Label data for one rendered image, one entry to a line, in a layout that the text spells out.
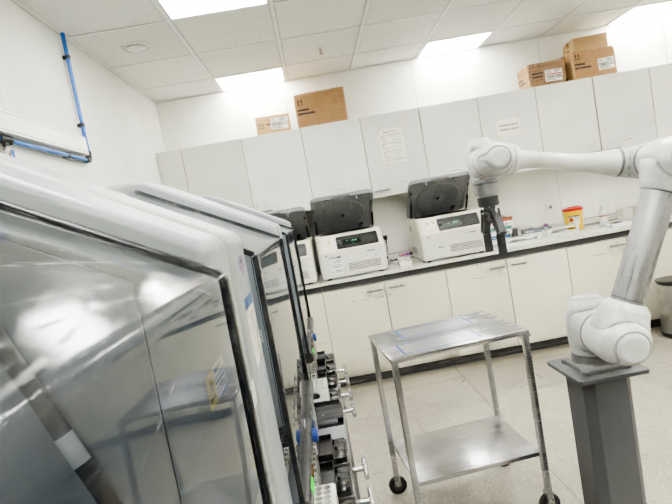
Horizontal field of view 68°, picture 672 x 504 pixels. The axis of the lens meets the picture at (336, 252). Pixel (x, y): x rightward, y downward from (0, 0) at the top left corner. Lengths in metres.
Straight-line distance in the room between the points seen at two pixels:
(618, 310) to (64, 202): 1.64
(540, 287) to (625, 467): 2.42
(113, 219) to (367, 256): 3.56
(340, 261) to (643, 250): 2.60
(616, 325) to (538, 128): 3.12
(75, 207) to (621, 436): 1.98
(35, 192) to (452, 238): 3.76
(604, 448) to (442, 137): 2.99
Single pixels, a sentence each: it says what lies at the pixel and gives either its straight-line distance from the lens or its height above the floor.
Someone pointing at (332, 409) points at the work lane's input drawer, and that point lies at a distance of 1.75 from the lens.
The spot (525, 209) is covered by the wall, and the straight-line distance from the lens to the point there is 5.03.
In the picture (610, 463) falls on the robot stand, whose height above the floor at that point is 0.36.
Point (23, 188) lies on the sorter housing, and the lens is 0.58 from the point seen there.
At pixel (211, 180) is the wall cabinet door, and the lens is 4.37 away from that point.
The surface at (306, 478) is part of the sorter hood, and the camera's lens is 0.95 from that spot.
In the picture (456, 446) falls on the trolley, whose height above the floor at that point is 0.28.
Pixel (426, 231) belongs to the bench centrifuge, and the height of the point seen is 1.16.
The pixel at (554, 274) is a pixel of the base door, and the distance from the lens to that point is 4.48.
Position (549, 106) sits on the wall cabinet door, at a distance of 4.83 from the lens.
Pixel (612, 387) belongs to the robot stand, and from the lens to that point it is 2.11.
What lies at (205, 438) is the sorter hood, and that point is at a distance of 0.37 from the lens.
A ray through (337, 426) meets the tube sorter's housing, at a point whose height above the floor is 0.73.
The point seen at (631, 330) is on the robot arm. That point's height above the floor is 0.91.
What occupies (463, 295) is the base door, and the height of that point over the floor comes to 0.58.
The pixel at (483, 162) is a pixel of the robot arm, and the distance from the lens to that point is 1.69.
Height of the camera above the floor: 1.44
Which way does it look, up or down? 5 degrees down
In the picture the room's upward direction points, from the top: 10 degrees counter-clockwise
